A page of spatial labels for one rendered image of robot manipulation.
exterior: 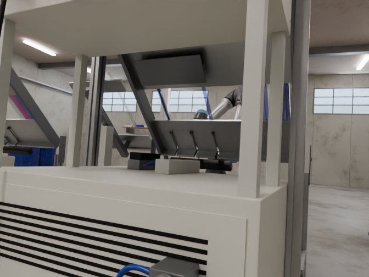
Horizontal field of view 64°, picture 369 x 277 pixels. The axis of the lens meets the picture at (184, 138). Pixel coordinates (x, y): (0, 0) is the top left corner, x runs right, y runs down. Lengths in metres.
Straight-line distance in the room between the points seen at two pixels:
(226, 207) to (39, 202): 0.41
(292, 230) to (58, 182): 0.61
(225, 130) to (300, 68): 0.56
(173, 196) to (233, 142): 0.92
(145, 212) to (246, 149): 0.21
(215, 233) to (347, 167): 11.19
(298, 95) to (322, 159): 10.65
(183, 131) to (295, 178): 0.72
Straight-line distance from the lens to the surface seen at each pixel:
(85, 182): 0.63
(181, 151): 1.53
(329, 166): 11.55
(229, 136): 1.39
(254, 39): 0.52
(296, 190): 0.87
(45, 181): 0.71
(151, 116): 1.47
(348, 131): 11.69
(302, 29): 0.96
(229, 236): 0.49
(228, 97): 2.11
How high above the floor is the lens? 0.68
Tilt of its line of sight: 3 degrees up
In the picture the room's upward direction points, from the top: 4 degrees clockwise
